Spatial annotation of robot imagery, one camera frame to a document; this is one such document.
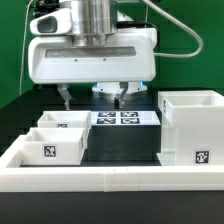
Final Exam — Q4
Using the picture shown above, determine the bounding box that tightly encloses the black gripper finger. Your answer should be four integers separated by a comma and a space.
114, 82, 129, 109

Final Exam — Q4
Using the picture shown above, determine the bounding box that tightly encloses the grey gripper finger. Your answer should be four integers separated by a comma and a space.
57, 84, 71, 110

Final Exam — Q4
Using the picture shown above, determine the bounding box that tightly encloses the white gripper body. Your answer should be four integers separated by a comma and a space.
28, 28, 156, 84

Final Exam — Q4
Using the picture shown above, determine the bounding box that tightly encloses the white front drawer with tag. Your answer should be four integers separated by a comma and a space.
21, 128, 87, 166

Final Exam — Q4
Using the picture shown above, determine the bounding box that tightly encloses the white drawer with tag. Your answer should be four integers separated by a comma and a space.
37, 110, 91, 135
21, 128, 87, 166

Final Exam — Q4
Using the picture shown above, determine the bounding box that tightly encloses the white drawer cabinet box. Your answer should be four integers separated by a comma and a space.
157, 90, 224, 166

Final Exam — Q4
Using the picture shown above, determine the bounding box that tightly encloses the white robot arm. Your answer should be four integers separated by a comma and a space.
28, 0, 158, 108

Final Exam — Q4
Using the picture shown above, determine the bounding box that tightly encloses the white rear drawer with tag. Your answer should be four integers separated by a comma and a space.
37, 110, 91, 135

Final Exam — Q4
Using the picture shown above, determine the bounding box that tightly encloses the white marker tag plate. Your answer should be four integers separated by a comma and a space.
91, 111, 160, 126

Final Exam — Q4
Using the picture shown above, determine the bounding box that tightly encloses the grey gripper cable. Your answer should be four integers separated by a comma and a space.
141, 0, 204, 59

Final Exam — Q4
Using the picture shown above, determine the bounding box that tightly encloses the black camera stand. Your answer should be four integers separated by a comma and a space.
33, 0, 60, 18

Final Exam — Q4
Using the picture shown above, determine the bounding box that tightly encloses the white hanging cable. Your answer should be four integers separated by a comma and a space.
18, 0, 35, 96

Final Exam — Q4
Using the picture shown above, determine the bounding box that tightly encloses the white workspace border frame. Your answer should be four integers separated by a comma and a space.
0, 136, 224, 192

